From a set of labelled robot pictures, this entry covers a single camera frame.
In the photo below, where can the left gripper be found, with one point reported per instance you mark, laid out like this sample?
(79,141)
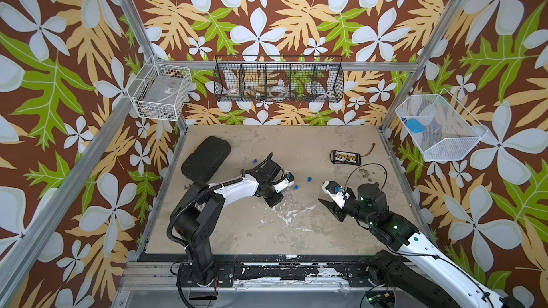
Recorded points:
(278,197)

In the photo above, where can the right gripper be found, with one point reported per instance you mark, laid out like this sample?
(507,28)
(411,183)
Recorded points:
(335,211)

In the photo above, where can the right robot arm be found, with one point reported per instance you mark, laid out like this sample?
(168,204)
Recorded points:
(411,262)

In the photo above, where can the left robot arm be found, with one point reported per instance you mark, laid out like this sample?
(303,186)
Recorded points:
(195,217)

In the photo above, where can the black tool case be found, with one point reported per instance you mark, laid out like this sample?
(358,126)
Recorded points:
(202,164)

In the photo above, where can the blue item in basket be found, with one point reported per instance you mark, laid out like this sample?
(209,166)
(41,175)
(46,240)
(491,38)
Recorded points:
(414,126)

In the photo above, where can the white mesh basket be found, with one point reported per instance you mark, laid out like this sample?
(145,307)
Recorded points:
(452,131)

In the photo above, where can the clear plastic box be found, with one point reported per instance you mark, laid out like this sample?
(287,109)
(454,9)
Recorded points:
(163,89)

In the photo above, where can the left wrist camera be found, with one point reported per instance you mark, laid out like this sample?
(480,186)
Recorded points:
(287,181)

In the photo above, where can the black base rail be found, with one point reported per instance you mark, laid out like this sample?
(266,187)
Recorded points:
(322,272)

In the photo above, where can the black wire basket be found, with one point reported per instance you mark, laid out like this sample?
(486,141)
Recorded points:
(278,78)

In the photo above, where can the white wire basket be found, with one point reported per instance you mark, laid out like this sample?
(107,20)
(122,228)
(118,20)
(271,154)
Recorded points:
(159,111)

